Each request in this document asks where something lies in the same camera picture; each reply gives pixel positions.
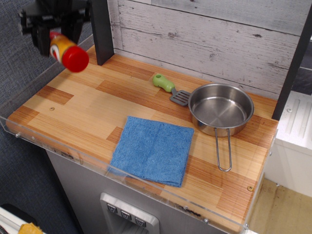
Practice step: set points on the dark left shelf post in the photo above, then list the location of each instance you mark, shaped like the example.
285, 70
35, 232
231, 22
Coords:
101, 28

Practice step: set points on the green handled toy spatula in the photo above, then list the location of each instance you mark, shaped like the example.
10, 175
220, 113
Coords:
179, 97

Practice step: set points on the silver button panel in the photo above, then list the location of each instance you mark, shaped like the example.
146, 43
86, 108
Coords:
124, 218

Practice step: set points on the steel pan with wire handle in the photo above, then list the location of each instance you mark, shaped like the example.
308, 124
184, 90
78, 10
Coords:
220, 110

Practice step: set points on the red toy sauce bottle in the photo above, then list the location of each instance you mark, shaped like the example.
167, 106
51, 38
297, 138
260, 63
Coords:
68, 53

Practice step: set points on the yellow object bottom left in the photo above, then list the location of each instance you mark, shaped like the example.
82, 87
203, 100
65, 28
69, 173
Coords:
30, 228

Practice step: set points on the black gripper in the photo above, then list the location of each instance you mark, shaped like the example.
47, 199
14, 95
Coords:
40, 16

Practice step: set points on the clear acrylic table guard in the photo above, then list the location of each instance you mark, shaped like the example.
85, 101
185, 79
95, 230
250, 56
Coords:
79, 118

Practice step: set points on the blue folded cloth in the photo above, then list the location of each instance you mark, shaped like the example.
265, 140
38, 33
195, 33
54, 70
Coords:
153, 150

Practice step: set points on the dark right shelf post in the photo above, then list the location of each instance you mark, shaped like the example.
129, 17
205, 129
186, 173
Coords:
294, 66

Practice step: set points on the white cabinet on right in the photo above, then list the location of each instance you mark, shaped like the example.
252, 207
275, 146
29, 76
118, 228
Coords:
289, 163

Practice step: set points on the dark shelf post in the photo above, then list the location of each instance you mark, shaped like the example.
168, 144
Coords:
294, 66
101, 28

